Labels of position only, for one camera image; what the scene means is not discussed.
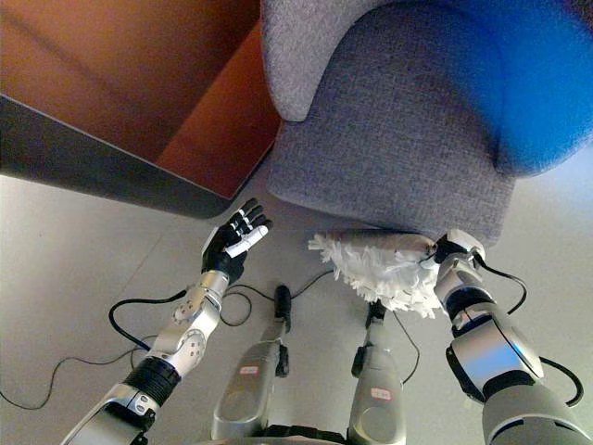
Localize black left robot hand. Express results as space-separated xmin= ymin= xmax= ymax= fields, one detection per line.
xmin=201 ymin=197 xmax=273 ymax=284

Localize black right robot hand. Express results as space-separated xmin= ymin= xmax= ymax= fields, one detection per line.
xmin=423 ymin=228 xmax=486 ymax=275

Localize white fringed pillow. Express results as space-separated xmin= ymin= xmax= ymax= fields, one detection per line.
xmin=308 ymin=230 xmax=444 ymax=321

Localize black left robot foot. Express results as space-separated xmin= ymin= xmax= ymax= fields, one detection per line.
xmin=273 ymin=285 xmax=293 ymax=335

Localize gray fabric armchair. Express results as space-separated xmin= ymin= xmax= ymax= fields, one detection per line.
xmin=259 ymin=0 xmax=593 ymax=249

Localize silver left robot leg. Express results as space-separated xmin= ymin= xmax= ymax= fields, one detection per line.
xmin=210 ymin=319 xmax=292 ymax=440

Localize silver robot leg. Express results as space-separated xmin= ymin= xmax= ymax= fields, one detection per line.
xmin=347 ymin=319 xmax=410 ymax=445
xmin=210 ymin=319 xmax=292 ymax=440

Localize silver right robot leg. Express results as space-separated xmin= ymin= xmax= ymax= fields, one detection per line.
xmin=347 ymin=319 xmax=410 ymax=445

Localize dark booth with orange interior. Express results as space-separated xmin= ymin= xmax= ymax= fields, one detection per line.
xmin=0 ymin=0 xmax=284 ymax=222

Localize thin black floor cable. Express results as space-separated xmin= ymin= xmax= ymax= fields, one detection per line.
xmin=0 ymin=345 xmax=157 ymax=410
xmin=217 ymin=270 xmax=422 ymax=386

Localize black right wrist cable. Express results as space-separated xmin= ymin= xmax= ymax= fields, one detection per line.
xmin=475 ymin=258 xmax=584 ymax=409

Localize thick black floor cable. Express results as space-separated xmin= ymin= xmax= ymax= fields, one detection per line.
xmin=108 ymin=289 xmax=187 ymax=356

